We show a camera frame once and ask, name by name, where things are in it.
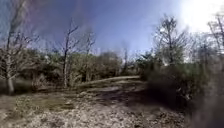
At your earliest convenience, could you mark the tall dark bare tree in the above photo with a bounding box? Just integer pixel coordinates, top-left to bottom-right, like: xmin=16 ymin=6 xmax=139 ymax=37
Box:
xmin=58 ymin=18 xmax=81 ymax=88

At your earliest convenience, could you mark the wood of green bushes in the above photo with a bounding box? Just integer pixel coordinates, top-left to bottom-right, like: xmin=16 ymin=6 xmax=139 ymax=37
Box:
xmin=13 ymin=48 xmax=148 ymax=89

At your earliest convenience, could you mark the dark dense bush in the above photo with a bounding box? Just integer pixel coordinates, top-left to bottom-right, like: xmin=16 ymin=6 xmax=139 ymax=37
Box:
xmin=139 ymin=61 xmax=224 ymax=128

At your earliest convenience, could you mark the bare branchy tree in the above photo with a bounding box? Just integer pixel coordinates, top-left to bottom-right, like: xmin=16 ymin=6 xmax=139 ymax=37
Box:
xmin=204 ymin=11 xmax=224 ymax=58

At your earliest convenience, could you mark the tall sparse tree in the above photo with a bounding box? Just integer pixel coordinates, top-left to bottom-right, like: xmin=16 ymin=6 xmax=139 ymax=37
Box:
xmin=151 ymin=14 xmax=189 ymax=68

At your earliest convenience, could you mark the pale-trunked bare tree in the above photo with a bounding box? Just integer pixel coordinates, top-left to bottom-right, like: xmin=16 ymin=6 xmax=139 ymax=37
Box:
xmin=0 ymin=0 xmax=39 ymax=96

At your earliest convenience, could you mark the pale stony dirt path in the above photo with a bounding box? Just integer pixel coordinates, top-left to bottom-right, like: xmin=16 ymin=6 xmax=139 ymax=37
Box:
xmin=0 ymin=74 xmax=188 ymax=128

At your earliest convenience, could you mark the slender bare tree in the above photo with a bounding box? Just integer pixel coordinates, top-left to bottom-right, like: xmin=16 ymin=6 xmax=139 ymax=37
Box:
xmin=81 ymin=29 xmax=98 ymax=83

